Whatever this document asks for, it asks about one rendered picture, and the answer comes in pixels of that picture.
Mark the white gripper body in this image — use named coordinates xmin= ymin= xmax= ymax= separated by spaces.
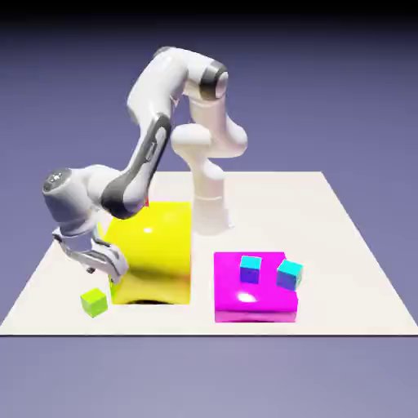
xmin=51 ymin=227 xmax=130 ymax=278

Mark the small green cube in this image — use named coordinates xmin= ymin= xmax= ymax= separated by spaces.
xmin=79 ymin=287 xmax=109 ymax=318

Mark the small cyan cube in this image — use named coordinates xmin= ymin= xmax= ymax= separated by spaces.
xmin=238 ymin=255 xmax=263 ymax=285
xmin=275 ymin=259 xmax=305 ymax=292

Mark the large yellow box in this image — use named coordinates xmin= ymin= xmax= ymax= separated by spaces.
xmin=96 ymin=201 xmax=193 ymax=306

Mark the large magenta box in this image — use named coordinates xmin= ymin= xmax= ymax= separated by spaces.
xmin=213 ymin=251 xmax=299 ymax=324

